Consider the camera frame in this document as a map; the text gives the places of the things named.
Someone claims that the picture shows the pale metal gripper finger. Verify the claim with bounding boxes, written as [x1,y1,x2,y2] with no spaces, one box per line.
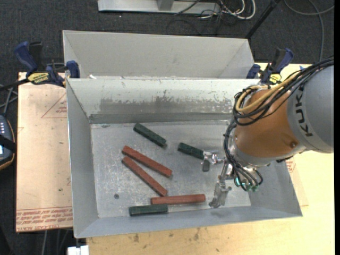
[208,180,232,209]
[201,150,220,173]

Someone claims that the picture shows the dark green flat block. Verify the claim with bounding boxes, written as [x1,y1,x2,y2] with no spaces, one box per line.
[177,142,206,160]
[129,203,169,217]
[133,122,168,149]

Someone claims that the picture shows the red-brown flat block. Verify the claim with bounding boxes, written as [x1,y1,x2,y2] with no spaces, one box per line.
[121,145,174,179]
[150,193,207,206]
[121,156,169,197]

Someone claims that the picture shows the grey metal bin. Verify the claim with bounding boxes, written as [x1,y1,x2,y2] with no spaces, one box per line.
[62,30,303,239]

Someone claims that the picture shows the brown cardboard board, red print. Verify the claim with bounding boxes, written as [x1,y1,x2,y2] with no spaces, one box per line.
[15,72,310,233]

